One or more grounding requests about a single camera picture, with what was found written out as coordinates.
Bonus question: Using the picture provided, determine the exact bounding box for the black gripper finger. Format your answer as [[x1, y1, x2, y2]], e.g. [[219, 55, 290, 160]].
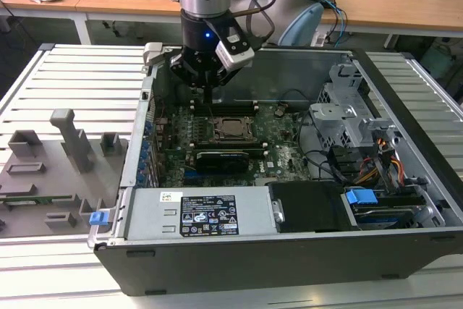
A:
[[208, 65, 242, 105], [169, 51, 211, 105]]

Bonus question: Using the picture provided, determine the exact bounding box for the silver CPU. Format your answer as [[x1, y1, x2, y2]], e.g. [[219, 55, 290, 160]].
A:
[[221, 119, 249, 137]]

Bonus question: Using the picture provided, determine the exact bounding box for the CPU socket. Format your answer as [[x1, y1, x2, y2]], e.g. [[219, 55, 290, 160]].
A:
[[211, 115, 260, 144]]

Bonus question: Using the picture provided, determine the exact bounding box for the grey case latch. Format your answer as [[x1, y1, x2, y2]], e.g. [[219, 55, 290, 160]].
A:
[[143, 41, 166, 68]]

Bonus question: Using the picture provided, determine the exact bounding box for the black graphics card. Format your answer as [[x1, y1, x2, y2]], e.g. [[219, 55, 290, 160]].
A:
[[195, 148, 251, 175]]

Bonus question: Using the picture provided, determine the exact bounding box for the wooden desk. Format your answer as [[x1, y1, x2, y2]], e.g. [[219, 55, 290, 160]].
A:
[[0, 0, 218, 46], [314, 0, 463, 49]]

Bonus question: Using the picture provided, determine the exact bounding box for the green motherboard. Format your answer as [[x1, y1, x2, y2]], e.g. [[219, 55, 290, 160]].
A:
[[153, 101, 313, 189]]

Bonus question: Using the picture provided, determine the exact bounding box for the silver metal drive cage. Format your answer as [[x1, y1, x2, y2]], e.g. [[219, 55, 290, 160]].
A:
[[310, 62, 402, 149]]

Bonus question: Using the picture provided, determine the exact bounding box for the silver power supply with label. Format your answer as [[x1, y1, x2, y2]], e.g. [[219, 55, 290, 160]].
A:
[[124, 185, 276, 241]]

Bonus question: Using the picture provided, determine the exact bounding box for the blue case latch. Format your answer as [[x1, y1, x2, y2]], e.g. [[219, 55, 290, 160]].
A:
[[89, 211, 109, 227]]

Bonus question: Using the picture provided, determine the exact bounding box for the grey parts rack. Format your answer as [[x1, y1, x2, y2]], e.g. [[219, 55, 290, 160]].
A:
[[0, 108, 130, 240]]

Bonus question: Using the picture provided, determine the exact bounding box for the blue disk carrier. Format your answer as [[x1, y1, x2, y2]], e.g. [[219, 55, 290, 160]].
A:
[[345, 187, 379, 213]]

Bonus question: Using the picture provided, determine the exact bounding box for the green RAM stick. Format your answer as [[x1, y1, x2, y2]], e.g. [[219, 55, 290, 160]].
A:
[[0, 195, 73, 206]]

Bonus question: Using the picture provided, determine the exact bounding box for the black and grey PC case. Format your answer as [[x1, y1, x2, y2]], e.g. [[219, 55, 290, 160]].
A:
[[88, 41, 463, 297]]

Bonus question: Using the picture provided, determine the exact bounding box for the hard disk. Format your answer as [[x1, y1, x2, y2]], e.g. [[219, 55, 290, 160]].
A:
[[352, 206, 420, 231]]

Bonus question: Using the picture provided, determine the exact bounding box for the green bin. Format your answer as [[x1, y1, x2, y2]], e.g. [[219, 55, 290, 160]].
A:
[[420, 41, 454, 79]]

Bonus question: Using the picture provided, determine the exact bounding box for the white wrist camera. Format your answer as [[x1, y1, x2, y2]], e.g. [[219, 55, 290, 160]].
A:
[[215, 35, 256, 72]]

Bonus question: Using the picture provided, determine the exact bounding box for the brown cable sleeve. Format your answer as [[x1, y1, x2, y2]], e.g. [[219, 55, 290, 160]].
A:
[[233, 7, 263, 17]]

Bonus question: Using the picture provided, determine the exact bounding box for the black cable bundle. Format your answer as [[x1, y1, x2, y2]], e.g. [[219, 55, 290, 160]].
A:
[[298, 109, 350, 184]]

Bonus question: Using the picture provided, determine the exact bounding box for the blue cable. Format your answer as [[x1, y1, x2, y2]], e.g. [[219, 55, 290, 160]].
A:
[[323, 0, 350, 48]]

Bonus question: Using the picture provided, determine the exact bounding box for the orange yellow wire bundle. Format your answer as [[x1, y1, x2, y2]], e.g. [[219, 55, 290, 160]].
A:
[[356, 137, 406, 186]]

